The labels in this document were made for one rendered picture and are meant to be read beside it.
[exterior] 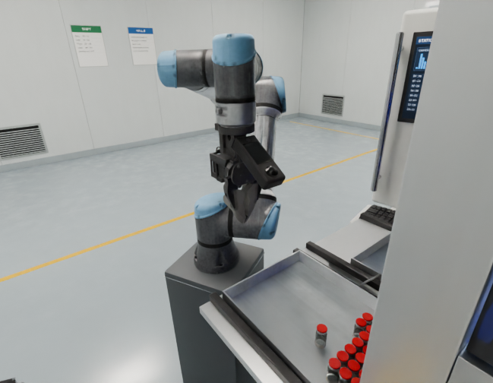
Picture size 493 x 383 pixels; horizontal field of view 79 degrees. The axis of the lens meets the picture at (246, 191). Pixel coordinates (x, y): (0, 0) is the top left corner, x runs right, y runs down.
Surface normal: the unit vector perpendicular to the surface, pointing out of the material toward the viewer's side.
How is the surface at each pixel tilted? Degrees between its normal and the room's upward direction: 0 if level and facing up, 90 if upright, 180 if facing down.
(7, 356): 0
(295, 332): 0
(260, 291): 0
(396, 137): 90
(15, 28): 90
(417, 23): 90
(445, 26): 90
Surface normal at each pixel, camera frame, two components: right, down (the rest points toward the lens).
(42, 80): 0.62, 0.31
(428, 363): -0.79, 0.27
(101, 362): -0.02, -0.91
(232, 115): -0.18, 0.40
